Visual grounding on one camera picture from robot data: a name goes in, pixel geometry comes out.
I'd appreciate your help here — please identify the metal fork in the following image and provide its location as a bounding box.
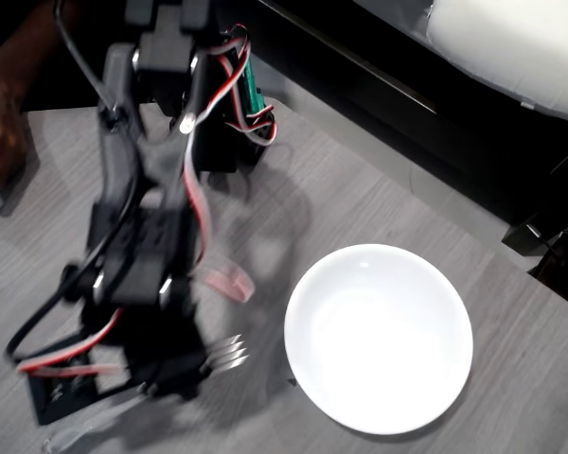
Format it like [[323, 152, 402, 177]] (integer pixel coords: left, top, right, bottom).
[[41, 333, 251, 451]]

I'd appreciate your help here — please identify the person's forearm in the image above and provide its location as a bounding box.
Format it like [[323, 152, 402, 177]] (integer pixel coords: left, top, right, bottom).
[[0, 0, 84, 113]]

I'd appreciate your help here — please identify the person's hand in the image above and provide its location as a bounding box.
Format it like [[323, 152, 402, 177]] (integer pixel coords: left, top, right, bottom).
[[0, 92, 32, 195]]

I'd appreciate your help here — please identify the white round plate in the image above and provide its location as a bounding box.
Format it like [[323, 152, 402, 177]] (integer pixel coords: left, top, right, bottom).
[[283, 243, 474, 436]]

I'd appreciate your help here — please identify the green circuit board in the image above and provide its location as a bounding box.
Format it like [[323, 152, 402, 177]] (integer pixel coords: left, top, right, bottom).
[[240, 51, 266, 117]]

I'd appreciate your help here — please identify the black furniture foot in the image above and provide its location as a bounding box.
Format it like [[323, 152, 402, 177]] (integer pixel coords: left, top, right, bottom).
[[501, 212, 567, 259]]

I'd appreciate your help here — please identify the grey mattress sheet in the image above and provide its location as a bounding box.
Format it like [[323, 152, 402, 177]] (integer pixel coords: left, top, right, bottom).
[[352, 0, 568, 143]]

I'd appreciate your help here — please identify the white cushion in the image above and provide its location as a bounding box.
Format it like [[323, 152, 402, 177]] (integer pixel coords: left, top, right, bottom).
[[424, 0, 568, 128]]

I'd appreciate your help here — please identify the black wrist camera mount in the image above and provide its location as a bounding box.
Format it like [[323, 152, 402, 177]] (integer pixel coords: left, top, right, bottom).
[[24, 328, 141, 426]]

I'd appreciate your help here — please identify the short red white servo cable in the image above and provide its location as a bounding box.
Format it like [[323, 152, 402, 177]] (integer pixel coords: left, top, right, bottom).
[[220, 26, 278, 146]]

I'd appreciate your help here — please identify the black cable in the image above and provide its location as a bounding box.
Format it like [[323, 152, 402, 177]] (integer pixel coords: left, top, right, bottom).
[[4, 0, 141, 365]]

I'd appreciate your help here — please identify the black furniture frame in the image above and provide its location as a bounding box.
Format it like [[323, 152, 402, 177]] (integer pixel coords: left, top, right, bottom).
[[253, 0, 568, 228]]

